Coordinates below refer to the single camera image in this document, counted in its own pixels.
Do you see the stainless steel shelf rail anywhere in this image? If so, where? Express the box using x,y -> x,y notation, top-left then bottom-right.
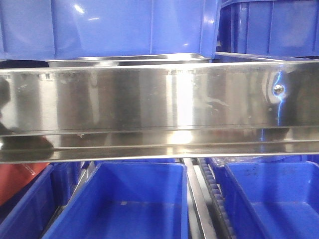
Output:
0,60 -> 319,163

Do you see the large blue crate upper left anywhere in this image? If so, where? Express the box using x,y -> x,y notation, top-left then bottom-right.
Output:
0,0 -> 221,60

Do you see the red object lower left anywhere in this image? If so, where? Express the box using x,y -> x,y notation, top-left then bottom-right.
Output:
0,163 -> 49,206

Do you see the blue crate upper right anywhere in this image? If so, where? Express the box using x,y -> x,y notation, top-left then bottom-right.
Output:
218,0 -> 319,57

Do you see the blue bin lower centre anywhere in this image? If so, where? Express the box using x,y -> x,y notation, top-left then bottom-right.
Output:
44,163 -> 188,239

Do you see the round head screw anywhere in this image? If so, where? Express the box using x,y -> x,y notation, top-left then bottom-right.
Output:
273,84 -> 285,96

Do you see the blue bin lower left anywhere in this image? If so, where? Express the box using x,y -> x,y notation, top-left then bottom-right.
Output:
0,162 -> 82,239

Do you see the silver steel tray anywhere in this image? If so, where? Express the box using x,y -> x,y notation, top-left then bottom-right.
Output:
47,53 -> 211,67

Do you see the roller track strip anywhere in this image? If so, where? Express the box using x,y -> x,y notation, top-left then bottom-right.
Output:
197,157 -> 237,239

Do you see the blue bin lower right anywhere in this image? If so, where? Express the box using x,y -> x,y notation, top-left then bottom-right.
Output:
212,161 -> 319,239

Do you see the blue bin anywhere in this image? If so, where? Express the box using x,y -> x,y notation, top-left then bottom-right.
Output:
0,162 -> 82,239
44,163 -> 188,239
212,161 -> 319,239

